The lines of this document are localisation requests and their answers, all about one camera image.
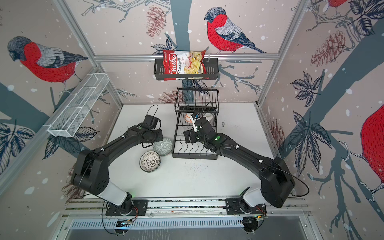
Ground orange floral bowl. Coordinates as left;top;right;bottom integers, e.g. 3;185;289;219
185;113;197;124

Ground black wall basket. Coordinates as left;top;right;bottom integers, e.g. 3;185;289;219
154;58;220;81

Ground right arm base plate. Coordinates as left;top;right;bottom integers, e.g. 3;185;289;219
223;199;267;215

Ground black white lattice bowl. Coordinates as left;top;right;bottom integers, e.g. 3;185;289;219
139;151;161;173

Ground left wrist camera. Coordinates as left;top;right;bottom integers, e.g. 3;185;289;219
142;114;162;130

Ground pink striped bowl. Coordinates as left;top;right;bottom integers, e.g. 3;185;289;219
205;114;215;126

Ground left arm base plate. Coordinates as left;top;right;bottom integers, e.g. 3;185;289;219
106;200;149;217

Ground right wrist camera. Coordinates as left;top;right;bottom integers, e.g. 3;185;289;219
191;113;200;133

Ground aluminium mounting rail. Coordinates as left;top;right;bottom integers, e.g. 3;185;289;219
60;196;313;218

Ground green patterned bowl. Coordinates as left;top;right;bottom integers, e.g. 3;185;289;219
153;138;173;156

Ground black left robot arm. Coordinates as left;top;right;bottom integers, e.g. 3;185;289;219
71;115;163;214

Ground white mesh wall shelf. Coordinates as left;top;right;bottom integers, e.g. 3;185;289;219
48;73;110;137

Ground red cassava chips bag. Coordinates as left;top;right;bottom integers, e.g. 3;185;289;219
163;50;207;75

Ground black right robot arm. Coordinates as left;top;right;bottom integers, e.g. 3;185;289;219
184;114;296;208

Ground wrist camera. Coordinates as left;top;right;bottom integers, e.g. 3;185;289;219
191;113;200;133
142;114;162;130

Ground black wire dish rack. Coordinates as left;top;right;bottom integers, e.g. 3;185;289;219
172;88;220;160

